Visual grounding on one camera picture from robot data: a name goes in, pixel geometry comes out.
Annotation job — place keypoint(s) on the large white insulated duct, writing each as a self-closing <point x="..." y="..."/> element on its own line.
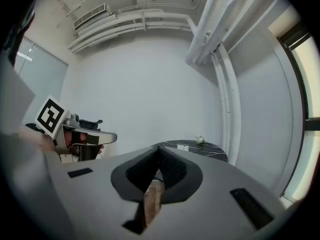
<point x="210" y="24"/>

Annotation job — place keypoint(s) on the white flower bunch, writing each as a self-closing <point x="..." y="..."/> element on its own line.
<point x="200" y="139"/>

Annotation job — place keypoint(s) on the window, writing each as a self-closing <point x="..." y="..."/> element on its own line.
<point x="310" y="89"/>

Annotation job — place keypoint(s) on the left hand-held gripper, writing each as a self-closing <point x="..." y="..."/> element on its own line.
<point x="50" y="115"/>

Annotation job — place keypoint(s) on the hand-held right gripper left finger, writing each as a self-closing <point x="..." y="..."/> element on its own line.
<point x="87" y="196"/>

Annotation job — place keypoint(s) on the thin white pipe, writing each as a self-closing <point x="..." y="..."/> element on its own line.
<point x="218" y="89"/>

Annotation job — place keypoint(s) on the frosted glass partition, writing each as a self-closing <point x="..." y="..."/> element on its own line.
<point x="42" y="79"/>

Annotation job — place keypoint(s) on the round black marble table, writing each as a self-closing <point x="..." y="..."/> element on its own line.
<point x="207" y="150"/>

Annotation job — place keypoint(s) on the white insulated pipe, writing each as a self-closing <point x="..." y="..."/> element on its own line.
<point x="225" y="96"/>
<point x="232" y="84"/>

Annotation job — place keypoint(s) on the white ceiling pipe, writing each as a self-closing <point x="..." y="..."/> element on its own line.
<point x="150" y="15"/>
<point x="120" y="30"/>

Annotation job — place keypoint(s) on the white air conditioner vent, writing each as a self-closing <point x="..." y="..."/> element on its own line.
<point x="91" y="15"/>

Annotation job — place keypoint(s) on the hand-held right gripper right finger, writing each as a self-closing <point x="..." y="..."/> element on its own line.
<point x="212" y="209"/>

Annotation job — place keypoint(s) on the person's left forearm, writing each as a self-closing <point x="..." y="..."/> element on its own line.
<point x="37" y="139"/>

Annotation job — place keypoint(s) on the person's left hand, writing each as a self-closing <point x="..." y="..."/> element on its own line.
<point x="75" y="139"/>

